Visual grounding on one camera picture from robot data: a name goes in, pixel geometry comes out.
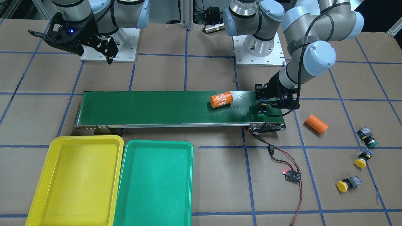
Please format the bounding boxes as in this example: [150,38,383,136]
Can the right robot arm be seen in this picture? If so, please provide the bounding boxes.
[29,0,150,64]

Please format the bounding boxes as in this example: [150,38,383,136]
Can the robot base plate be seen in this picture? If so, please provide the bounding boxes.
[80,28,142,63]
[232,33,286,67]

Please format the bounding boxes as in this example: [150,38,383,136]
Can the black sensor circuit board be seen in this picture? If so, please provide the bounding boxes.
[282,169,301,183]

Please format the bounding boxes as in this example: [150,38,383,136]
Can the black power adapter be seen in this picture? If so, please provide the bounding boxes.
[205,6,220,24]

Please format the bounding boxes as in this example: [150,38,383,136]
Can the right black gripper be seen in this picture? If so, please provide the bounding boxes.
[28,12,119,65]

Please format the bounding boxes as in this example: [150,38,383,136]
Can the green conveyor belt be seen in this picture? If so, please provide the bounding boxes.
[75,91,287,134]

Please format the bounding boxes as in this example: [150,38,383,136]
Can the aluminium frame post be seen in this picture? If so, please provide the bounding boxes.
[179,0,194,30]

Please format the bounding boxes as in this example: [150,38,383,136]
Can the plain orange cylinder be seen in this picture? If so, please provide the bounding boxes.
[305,114,329,134]

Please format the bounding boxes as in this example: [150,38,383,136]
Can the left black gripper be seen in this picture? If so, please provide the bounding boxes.
[255,74,300,117]

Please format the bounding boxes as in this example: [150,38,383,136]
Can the silver cable connector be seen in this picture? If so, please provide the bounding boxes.
[202,23,225,34]

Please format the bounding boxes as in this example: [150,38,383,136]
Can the yellow plastic tray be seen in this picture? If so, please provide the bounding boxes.
[26,135,124,226]

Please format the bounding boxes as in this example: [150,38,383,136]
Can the red black wire cable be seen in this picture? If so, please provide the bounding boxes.
[241,126,303,226]

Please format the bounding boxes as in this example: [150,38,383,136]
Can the green plastic tray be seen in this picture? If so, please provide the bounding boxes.
[113,140,193,226]

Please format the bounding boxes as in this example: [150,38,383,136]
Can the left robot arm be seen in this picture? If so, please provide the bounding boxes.
[223,0,364,117]

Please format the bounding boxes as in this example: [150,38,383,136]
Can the orange cylinder with 4680 print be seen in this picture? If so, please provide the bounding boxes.
[209,91,233,108]

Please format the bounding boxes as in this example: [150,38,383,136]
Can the green push button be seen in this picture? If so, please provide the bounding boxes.
[356,127,379,148]

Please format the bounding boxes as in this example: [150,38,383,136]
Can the yellow push button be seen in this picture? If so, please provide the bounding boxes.
[336,176,362,192]
[354,149,373,168]

